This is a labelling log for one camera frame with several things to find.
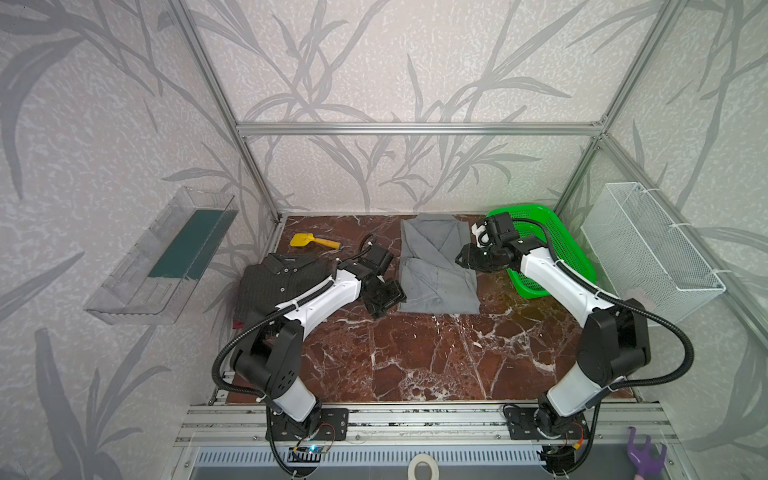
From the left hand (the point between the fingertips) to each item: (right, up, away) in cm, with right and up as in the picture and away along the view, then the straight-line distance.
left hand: (406, 296), depth 85 cm
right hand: (+16, +13, +3) cm, 21 cm away
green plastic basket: (+55, +13, +17) cm, 59 cm away
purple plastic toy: (+55, -36, -17) cm, 68 cm away
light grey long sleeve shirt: (+11, +5, +13) cm, 17 cm away
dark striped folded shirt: (-42, +4, +10) cm, 44 cm away
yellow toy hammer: (-38, +17, +26) cm, 49 cm away
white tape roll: (+7, -37, -18) cm, 42 cm away
